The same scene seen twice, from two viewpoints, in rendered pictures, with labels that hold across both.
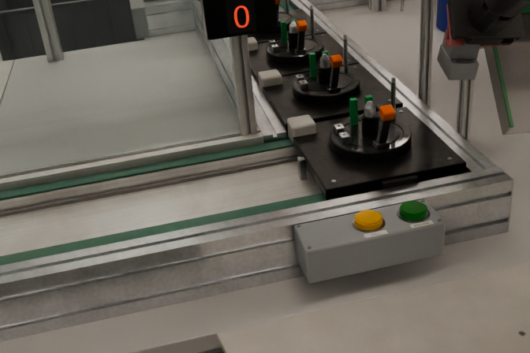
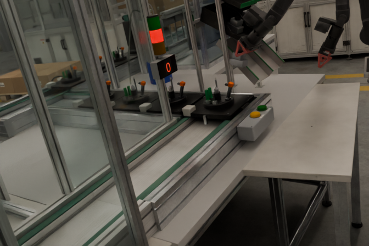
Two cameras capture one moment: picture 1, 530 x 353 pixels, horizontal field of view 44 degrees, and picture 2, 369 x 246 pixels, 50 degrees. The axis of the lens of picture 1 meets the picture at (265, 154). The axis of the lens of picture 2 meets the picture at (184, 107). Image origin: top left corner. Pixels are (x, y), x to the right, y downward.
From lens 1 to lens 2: 106 cm
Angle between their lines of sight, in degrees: 39
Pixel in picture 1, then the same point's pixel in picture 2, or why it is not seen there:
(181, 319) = (225, 173)
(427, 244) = (271, 116)
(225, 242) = (223, 139)
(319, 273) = (255, 135)
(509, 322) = (305, 126)
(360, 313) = (270, 144)
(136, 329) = (217, 183)
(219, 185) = (179, 139)
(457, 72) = (244, 63)
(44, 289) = (185, 181)
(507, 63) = not seen: hidden behind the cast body
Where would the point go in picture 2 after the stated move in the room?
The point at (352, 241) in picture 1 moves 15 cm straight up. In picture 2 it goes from (259, 120) to (255, 84)
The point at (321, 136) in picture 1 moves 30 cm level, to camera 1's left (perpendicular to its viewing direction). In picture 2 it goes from (199, 108) to (150, 137)
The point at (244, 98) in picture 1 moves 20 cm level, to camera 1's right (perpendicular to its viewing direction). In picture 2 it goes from (167, 104) to (197, 88)
